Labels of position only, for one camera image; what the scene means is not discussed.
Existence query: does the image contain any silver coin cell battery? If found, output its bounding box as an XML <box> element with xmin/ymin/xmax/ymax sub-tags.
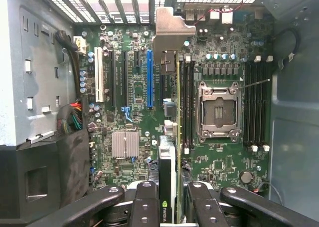
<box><xmin>240</xmin><ymin>170</ymin><xmax>254</xmax><ymax>184</ymax></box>

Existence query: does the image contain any black plastic fan shroud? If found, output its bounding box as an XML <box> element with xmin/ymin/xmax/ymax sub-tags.
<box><xmin>0</xmin><ymin>131</ymin><xmax>92</xmax><ymax>227</ymax></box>

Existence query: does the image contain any green motherboard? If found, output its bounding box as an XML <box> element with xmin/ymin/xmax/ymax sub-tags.
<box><xmin>74</xmin><ymin>2</ymin><xmax>275</xmax><ymax>204</ymax></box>

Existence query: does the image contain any silver chipset heatsink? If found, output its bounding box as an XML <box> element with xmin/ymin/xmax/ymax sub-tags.
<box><xmin>111</xmin><ymin>131</ymin><xmax>140</xmax><ymax>160</ymax></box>

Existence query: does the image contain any black open PC case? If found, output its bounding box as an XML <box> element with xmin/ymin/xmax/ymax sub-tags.
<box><xmin>0</xmin><ymin>0</ymin><xmax>319</xmax><ymax>227</ymax></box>

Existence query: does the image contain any metal CPU socket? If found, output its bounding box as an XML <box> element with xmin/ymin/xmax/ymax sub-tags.
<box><xmin>196</xmin><ymin>81</ymin><xmax>243</xmax><ymax>145</ymax></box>

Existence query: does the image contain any blue SATA port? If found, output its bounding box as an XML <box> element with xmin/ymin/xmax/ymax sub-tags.
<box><xmin>120</xmin><ymin>106</ymin><xmax>132</xmax><ymax>122</ymax></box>

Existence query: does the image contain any thin metal locking lever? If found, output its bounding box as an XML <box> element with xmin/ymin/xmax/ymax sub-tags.
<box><xmin>238</xmin><ymin>78</ymin><xmax>271</xmax><ymax>90</ymax></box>

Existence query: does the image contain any white expansion slot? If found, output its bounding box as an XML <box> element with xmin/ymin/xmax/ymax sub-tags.
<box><xmin>94</xmin><ymin>46</ymin><xmax>105</xmax><ymax>103</ymax></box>

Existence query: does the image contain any blue expansion slot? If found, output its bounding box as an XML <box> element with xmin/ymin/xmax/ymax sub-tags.
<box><xmin>146</xmin><ymin>49</ymin><xmax>155</xmax><ymax>110</ymax></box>

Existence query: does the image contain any grey power supply unit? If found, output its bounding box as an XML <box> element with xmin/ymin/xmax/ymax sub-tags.
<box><xmin>0</xmin><ymin>0</ymin><xmax>77</xmax><ymax>148</ymax></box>

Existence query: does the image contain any multicolour power wire bundle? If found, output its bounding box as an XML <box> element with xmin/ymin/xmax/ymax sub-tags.
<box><xmin>56</xmin><ymin>99</ymin><xmax>85</xmax><ymax>136</ymax></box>

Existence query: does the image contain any black wire white connector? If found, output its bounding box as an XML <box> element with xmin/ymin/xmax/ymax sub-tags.
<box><xmin>275</xmin><ymin>26</ymin><xmax>302</xmax><ymax>72</ymax></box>

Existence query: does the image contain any black sleeved power cable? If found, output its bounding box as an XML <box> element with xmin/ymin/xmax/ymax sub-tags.
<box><xmin>54</xmin><ymin>29</ymin><xmax>87</xmax><ymax>100</ymax></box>

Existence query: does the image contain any red black twisted wire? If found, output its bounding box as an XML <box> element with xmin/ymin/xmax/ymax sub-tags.
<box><xmin>194</xmin><ymin>0</ymin><xmax>253</xmax><ymax>25</ymax></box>

